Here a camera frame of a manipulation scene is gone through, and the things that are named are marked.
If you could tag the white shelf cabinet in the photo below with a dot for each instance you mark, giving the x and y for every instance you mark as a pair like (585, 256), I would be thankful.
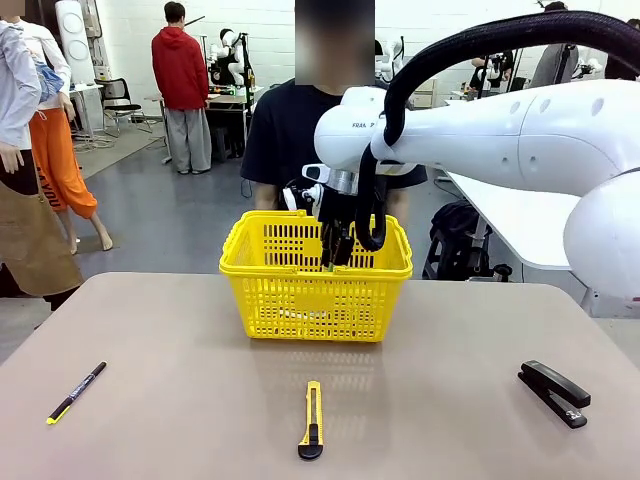
(426, 95)

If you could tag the yellow plastic shopping basket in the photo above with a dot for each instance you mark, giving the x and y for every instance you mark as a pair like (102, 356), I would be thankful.
(320, 300)

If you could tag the white gripper camera bracket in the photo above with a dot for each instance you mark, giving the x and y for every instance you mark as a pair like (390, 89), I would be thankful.
(300, 196)

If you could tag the white tower air conditioner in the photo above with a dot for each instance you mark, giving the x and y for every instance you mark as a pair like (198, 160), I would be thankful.
(75, 45)

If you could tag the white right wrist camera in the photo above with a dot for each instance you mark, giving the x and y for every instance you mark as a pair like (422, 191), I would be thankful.
(315, 172)

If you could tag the yellow utility knife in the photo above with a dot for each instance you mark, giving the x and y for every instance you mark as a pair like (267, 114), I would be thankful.
(313, 400)

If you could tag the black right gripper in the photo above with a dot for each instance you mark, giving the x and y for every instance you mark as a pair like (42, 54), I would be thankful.
(337, 207)

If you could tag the white marker black cap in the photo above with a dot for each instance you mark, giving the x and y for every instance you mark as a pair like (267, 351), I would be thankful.
(300, 314)

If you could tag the black stool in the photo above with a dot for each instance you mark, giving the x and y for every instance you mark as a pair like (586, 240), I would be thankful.
(435, 255)

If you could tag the mannequin with orange pants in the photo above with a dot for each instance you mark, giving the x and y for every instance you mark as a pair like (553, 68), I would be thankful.
(55, 160)

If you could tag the white robot on tripod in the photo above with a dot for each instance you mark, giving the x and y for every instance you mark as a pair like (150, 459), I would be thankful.
(495, 67)

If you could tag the black stapler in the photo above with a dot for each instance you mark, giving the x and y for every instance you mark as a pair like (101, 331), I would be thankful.
(555, 385)

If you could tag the mannequin with brown apron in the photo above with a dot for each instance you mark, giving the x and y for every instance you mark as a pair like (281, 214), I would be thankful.
(30, 240)

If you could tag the black highlighter pen yellow caps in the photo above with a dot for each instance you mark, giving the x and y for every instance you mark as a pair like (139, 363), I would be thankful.
(75, 395)

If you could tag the black office chair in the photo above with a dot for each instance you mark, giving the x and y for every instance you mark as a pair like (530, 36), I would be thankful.
(117, 107)

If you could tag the person in black t-shirt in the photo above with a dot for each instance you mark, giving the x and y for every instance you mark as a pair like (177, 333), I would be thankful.
(290, 130)

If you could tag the person in red hoodie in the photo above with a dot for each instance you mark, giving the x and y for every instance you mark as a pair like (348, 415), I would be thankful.
(177, 70)

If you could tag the person in grey hoodie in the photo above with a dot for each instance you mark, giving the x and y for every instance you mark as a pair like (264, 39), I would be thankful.
(550, 65)

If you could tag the black backpack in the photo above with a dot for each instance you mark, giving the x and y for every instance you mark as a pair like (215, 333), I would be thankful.
(455, 225)

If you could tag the dark workbench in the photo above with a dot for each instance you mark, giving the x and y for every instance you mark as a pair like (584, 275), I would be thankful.
(230, 107)

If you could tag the white background humanoid robot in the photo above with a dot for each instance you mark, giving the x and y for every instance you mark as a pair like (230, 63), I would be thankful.
(396, 50)

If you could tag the white background robot black stand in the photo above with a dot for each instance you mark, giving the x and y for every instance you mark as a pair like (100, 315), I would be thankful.
(230, 40)

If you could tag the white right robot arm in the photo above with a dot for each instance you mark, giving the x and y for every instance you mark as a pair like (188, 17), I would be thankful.
(500, 130)

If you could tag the large white table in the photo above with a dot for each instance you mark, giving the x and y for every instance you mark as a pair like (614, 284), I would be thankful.
(510, 215)

